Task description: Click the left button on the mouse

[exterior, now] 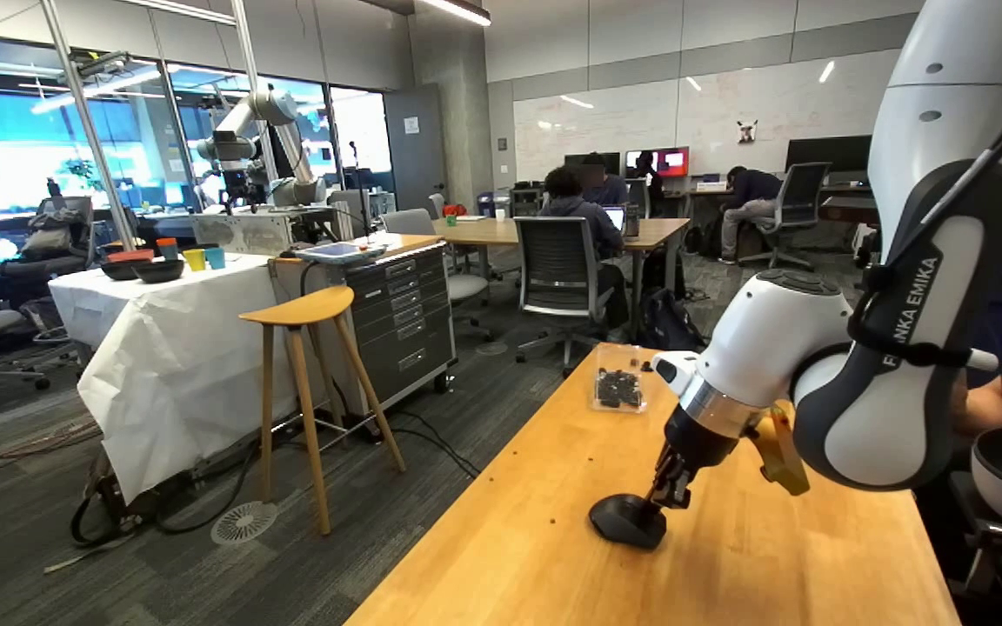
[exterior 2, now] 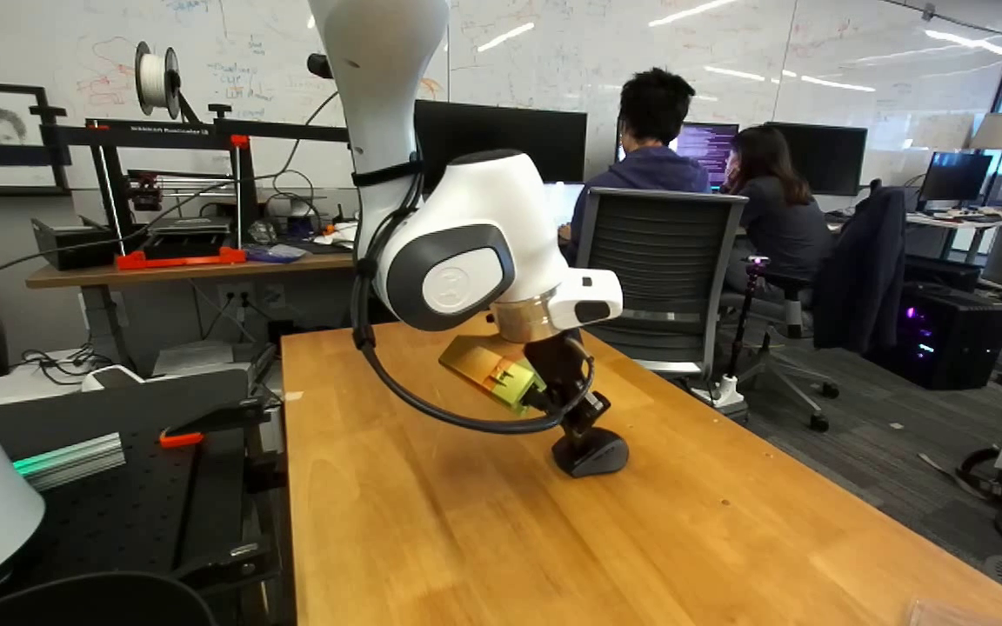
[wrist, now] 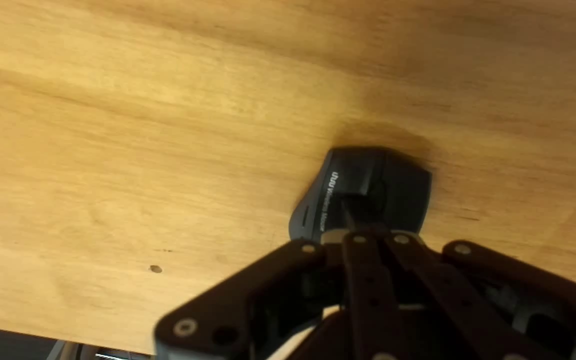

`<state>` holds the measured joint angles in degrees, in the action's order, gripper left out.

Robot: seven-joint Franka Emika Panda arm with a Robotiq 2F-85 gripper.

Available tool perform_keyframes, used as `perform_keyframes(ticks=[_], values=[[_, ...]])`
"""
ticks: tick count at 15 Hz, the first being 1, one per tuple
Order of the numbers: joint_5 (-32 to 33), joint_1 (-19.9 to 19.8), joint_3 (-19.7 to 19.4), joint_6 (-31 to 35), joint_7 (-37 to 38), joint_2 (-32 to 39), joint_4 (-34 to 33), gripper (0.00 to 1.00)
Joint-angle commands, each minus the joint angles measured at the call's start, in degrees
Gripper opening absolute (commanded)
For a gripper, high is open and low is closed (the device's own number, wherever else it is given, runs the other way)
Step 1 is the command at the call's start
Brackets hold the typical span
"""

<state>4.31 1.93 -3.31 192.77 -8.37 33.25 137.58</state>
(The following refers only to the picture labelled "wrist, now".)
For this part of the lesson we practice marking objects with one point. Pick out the black computer mouse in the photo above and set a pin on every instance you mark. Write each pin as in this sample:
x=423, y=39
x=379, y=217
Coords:
x=363, y=187

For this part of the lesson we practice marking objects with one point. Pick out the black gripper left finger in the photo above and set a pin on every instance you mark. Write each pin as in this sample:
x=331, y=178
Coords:
x=338, y=294

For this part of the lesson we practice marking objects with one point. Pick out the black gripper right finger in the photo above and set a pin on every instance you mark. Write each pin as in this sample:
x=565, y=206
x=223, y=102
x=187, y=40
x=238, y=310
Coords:
x=501, y=309

